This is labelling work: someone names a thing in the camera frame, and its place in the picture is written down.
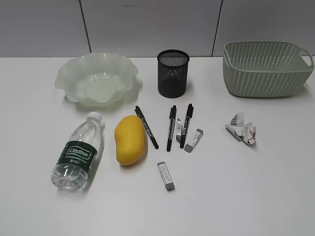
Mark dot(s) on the black mesh pen holder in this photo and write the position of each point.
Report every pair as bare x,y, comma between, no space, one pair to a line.
172,71

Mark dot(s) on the waste paper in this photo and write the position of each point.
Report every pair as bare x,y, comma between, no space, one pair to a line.
241,131

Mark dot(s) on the grey white eraser front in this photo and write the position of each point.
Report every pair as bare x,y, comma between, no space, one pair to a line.
166,177

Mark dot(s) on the grey white eraser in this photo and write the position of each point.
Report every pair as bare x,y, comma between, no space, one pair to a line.
179,129
193,140
166,177

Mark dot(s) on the clear water bottle green label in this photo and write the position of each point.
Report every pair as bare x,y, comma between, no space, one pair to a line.
72,169

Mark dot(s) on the black marker pen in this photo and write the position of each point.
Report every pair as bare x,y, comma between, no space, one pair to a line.
148,130
172,117
186,125

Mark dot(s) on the yellow mango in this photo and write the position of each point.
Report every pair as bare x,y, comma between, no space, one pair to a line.
130,140

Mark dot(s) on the green woven plastic basket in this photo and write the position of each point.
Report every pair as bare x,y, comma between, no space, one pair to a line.
265,69

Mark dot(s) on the pale green wavy plate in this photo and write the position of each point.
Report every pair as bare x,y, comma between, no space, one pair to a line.
96,79

